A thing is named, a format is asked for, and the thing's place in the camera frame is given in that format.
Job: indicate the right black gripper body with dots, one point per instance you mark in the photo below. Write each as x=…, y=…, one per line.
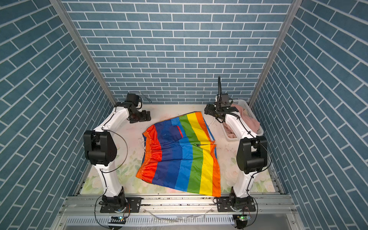
x=213, y=110

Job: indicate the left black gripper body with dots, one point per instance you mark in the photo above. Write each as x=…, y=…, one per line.
x=140, y=116

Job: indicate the white plastic laundry basket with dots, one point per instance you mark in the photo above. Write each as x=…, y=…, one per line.
x=245, y=105

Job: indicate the rainbow striped shorts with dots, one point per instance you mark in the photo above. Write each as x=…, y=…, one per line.
x=180, y=153

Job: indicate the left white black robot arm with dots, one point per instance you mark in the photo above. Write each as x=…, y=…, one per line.
x=100, y=148

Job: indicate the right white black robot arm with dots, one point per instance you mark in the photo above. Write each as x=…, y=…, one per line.
x=252, y=155

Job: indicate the pink folded shorts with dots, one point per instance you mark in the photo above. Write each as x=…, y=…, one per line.
x=252, y=123

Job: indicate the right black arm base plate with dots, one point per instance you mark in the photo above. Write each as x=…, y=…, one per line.
x=234, y=204

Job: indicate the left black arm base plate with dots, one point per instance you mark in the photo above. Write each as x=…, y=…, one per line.
x=130, y=204

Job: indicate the aluminium mounting rail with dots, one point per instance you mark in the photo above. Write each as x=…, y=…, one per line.
x=179, y=212

